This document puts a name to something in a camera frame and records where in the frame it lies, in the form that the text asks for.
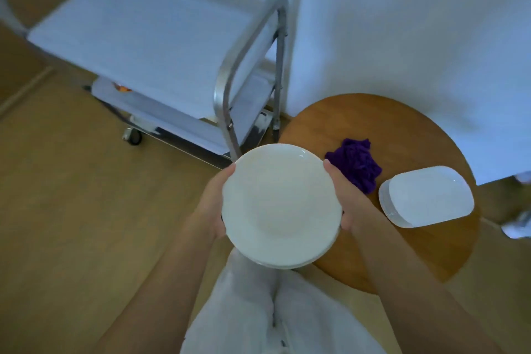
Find person's left forearm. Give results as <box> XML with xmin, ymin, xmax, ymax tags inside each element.
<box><xmin>93</xmin><ymin>216</ymin><xmax>218</xmax><ymax>354</ymax></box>

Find person's white garment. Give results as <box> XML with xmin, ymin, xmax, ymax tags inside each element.
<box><xmin>180</xmin><ymin>248</ymin><xmax>387</xmax><ymax>354</ymax></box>

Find person's right forearm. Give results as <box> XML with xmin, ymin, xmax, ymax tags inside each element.
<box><xmin>350</xmin><ymin>208</ymin><xmax>503</xmax><ymax>354</ymax></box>

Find person's left hand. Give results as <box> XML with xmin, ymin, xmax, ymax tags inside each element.
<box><xmin>195</xmin><ymin>163</ymin><xmax>236</xmax><ymax>242</ymax></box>

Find stack of white round plates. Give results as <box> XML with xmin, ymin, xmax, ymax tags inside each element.
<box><xmin>221</xmin><ymin>143</ymin><xmax>343</xmax><ymax>270</ymax></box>

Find person's right hand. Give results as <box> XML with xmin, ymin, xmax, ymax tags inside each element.
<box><xmin>323</xmin><ymin>158</ymin><xmax>375</xmax><ymax>233</ymax></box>

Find stack of white rectangular plates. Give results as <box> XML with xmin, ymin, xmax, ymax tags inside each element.
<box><xmin>378</xmin><ymin>165</ymin><xmax>475</xmax><ymax>229</ymax></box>

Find purple cleaning cloth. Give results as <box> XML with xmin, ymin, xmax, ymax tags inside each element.
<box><xmin>324</xmin><ymin>138</ymin><xmax>383</xmax><ymax>195</ymax></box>

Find round wooden side table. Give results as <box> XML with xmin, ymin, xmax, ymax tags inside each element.
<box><xmin>278</xmin><ymin>93</ymin><xmax>482</xmax><ymax>295</ymax></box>

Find steel three-tier cart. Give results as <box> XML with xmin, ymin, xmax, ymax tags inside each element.
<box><xmin>0</xmin><ymin>0</ymin><xmax>290</xmax><ymax>170</ymax></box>

